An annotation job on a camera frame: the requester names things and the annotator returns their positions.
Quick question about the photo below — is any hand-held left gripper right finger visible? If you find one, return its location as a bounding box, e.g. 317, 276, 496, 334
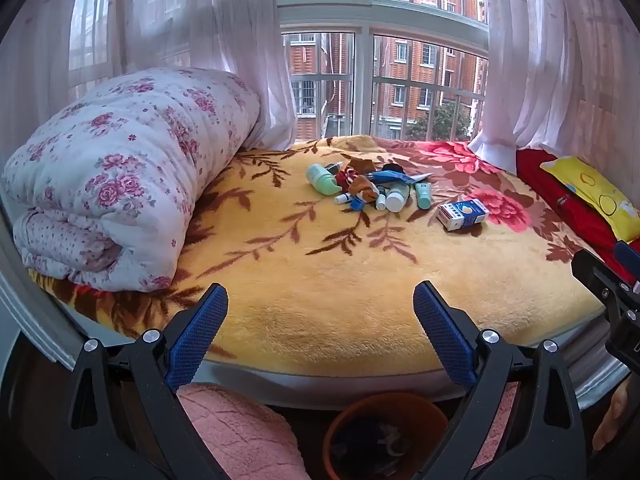
412, 280, 588, 480

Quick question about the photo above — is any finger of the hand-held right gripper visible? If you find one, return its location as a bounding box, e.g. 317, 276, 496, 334
571, 248, 640, 313
614, 241, 640, 283

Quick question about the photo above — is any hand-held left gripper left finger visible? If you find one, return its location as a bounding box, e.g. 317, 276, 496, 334
65, 282, 231, 480

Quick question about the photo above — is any orange plastic bucket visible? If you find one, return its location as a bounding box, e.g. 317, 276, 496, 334
322, 392, 451, 480

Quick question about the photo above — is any person's right hand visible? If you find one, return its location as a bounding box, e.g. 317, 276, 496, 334
592, 375, 633, 453

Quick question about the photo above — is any red cushion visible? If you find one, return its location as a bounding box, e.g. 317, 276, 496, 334
515, 147, 640, 281

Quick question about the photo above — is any yellow pillow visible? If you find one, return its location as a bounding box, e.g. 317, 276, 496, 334
540, 156, 640, 243

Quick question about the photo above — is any white and blue box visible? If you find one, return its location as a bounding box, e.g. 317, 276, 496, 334
436, 199, 490, 232

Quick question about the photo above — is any white bed platform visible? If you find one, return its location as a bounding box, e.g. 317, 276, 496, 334
0, 200, 633, 413

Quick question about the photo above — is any yellow floral plush blanket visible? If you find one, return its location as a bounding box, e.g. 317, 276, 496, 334
30, 135, 621, 378

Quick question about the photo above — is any white plastic bottle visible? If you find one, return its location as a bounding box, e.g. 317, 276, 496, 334
385, 182, 411, 212

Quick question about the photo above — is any rolled floral quilt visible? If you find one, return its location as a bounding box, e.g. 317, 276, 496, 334
2, 66, 262, 293

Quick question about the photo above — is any mint green pump bottle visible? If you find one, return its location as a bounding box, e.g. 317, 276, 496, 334
306, 162, 346, 197

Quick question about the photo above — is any green tree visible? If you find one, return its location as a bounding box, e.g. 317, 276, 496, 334
405, 101, 473, 142

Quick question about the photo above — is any sheer white curtain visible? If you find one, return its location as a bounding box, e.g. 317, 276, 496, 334
467, 0, 640, 176
10, 0, 298, 152

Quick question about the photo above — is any red brick building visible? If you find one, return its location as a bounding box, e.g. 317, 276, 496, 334
275, 0, 488, 141

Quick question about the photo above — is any white window frame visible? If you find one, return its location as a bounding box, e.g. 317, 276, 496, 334
272, 0, 491, 142

